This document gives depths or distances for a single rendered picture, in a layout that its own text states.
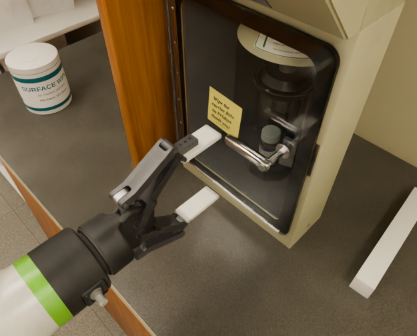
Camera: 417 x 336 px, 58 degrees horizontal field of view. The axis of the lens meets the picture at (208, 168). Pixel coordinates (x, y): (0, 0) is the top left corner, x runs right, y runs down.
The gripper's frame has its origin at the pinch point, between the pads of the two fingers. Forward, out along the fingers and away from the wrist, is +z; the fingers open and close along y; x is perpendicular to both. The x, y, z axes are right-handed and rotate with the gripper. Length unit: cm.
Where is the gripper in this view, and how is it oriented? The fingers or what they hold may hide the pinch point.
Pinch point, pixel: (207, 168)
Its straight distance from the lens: 56.0
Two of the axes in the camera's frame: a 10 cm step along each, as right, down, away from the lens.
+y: 0.0, -6.6, -7.5
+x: -7.1, -5.3, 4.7
